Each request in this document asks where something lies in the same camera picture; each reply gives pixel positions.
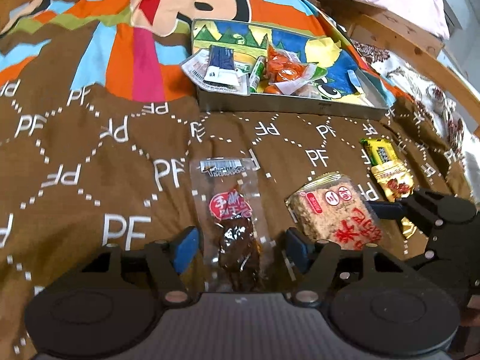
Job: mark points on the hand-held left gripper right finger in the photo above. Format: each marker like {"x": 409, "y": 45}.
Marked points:
{"x": 298, "y": 249}

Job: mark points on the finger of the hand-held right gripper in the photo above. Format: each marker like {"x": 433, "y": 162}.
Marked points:
{"x": 388, "y": 210}

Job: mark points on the cartoon printed blanket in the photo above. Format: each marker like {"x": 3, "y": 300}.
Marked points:
{"x": 75, "y": 157}

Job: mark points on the orange snack packet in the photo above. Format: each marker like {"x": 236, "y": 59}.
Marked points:
{"x": 285, "y": 67}

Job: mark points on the white red-label snack packet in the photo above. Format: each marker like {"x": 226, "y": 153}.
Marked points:
{"x": 194, "y": 68}

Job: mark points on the floral cloth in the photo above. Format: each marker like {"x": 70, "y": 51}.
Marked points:
{"x": 423, "y": 82}

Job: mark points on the yellow green snack packet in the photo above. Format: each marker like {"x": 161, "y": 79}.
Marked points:
{"x": 378, "y": 152}

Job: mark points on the green tube snack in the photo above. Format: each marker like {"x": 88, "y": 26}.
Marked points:
{"x": 258, "y": 71}

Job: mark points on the metal tray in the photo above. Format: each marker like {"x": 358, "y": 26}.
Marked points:
{"x": 281, "y": 107}

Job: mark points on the clear dark meat packet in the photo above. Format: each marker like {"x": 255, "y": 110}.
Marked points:
{"x": 232, "y": 210}

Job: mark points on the gold snack packet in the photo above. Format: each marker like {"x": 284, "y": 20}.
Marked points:
{"x": 395, "y": 183}

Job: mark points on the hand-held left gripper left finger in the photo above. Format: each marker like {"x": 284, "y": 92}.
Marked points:
{"x": 185, "y": 248}

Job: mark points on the wooden bed frame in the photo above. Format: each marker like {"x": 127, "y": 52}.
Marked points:
{"x": 393, "y": 33}

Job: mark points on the small white blue packet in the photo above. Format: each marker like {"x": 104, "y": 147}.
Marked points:
{"x": 221, "y": 60}

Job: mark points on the rice cracker packet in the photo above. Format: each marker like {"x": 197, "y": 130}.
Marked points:
{"x": 330, "y": 210}

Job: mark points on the small orange snack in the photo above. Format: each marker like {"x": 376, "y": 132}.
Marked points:
{"x": 272, "y": 90}

